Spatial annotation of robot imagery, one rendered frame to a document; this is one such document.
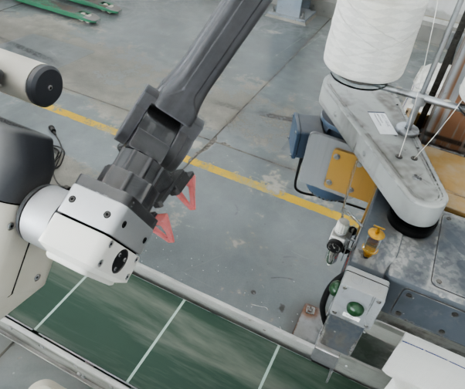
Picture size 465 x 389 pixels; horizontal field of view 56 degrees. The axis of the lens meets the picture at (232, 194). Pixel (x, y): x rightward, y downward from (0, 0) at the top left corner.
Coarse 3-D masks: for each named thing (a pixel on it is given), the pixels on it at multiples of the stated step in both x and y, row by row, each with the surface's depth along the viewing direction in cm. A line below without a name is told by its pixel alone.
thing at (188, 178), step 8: (184, 176) 84; (192, 176) 86; (176, 184) 81; (184, 184) 83; (192, 184) 86; (176, 192) 82; (192, 192) 87; (184, 200) 90; (192, 200) 89; (192, 208) 90
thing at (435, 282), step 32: (384, 224) 83; (448, 224) 85; (352, 256) 79; (384, 256) 78; (416, 256) 78; (448, 256) 79; (416, 288) 74; (448, 288) 73; (416, 320) 77; (448, 320) 74
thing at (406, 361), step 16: (400, 352) 109; (416, 352) 107; (432, 352) 105; (448, 352) 102; (384, 368) 116; (400, 368) 113; (416, 368) 110; (432, 368) 108; (448, 368) 105; (400, 384) 114; (416, 384) 114; (432, 384) 111; (448, 384) 108; (464, 384) 105
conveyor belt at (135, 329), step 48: (48, 288) 178; (96, 288) 180; (144, 288) 182; (48, 336) 163; (96, 336) 164; (144, 336) 166; (192, 336) 168; (240, 336) 169; (144, 384) 152; (192, 384) 154; (240, 384) 155; (288, 384) 156; (336, 384) 158
